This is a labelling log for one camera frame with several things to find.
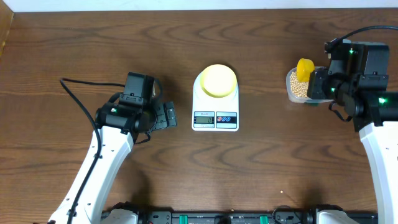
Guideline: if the right black cable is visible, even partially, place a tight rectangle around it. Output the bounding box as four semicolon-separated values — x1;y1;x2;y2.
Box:
323;25;398;54

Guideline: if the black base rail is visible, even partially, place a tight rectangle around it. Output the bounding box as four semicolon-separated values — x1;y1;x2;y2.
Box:
135;210;306;224

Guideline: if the white digital kitchen scale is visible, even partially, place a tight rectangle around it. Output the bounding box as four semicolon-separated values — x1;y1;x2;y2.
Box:
192;72;239;132

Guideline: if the black cable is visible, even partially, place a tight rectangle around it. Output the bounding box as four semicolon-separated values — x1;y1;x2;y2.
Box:
323;25;398;54
59;77;126;224

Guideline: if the pile of soybeans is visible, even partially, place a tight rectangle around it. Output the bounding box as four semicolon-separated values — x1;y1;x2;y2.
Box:
290;72;308;98

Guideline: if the yellow measuring scoop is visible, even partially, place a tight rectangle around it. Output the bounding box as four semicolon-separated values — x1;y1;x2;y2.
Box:
296;58;315;82

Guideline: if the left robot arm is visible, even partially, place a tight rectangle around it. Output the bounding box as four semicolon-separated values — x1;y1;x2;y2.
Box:
49;72;177;224

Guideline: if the left black cable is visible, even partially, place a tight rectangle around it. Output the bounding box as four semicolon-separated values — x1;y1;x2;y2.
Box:
59;77;126;224

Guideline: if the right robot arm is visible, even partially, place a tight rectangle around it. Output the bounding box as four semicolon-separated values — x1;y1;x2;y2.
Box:
307;39;397;223

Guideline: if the clear plastic container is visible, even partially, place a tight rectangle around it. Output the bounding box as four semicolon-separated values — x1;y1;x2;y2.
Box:
286;67;331;103

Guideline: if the yellow bowl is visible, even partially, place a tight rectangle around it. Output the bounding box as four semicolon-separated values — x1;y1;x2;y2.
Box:
200;64;238;98

